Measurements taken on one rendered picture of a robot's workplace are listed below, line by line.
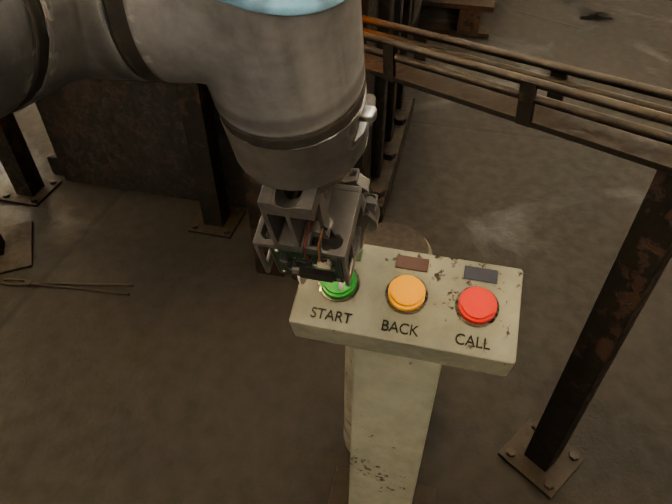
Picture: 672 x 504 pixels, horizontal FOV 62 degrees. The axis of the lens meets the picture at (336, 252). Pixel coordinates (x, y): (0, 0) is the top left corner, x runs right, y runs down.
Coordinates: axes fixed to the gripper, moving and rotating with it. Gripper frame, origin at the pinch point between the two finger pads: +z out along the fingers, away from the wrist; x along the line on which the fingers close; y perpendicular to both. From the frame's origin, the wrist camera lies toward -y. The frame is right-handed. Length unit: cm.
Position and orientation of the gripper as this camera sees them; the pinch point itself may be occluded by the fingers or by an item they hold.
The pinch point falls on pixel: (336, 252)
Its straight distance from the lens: 55.8
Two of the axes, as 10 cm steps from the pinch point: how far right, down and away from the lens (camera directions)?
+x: 9.7, 1.5, -1.8
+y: -2.2, 8.7, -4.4
